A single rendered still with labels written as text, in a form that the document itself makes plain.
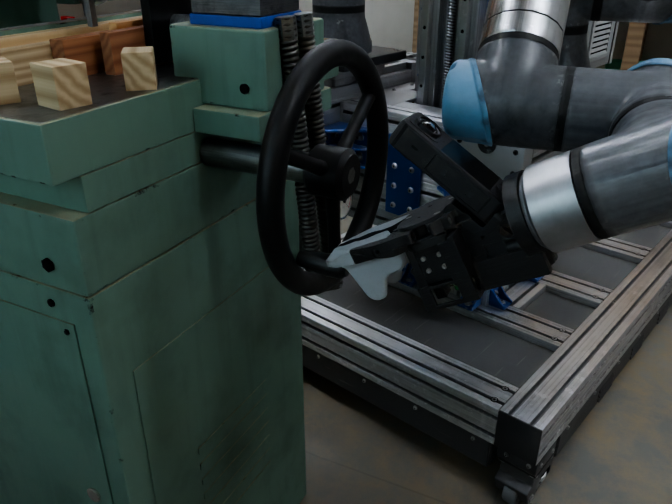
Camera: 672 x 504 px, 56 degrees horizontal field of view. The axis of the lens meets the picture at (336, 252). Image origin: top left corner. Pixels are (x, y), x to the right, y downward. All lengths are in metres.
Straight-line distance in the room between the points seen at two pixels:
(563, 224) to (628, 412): 1.28
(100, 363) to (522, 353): 1.00
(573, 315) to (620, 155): 1.20
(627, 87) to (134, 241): 0.52
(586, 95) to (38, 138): 0.48
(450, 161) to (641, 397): 1.36
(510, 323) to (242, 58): 1.02
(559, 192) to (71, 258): 0.48
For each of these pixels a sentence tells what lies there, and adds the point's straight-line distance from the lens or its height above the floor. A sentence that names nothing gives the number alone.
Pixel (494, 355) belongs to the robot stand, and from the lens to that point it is 1.49.
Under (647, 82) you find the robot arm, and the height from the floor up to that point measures 0.95.
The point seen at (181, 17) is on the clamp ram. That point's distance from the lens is 0.88.
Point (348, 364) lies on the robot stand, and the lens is 1.51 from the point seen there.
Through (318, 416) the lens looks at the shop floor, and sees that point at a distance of 1.60.
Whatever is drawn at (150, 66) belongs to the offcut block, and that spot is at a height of 0.93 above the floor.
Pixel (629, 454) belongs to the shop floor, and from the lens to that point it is 1.65.
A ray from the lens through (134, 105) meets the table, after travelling 0.72.
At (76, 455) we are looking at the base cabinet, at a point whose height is 0.46.
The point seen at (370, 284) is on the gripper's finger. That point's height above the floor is 0.76.
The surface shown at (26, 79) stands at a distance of 0.83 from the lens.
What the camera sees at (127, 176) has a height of 0.82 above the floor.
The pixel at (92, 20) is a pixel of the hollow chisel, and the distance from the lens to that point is 0.90.
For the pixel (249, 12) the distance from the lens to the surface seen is 0.76.
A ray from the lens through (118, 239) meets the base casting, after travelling 0.73.
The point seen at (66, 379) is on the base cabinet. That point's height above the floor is 0.58.
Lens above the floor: 1.05
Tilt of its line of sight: 27 degrees down
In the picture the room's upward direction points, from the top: straight up
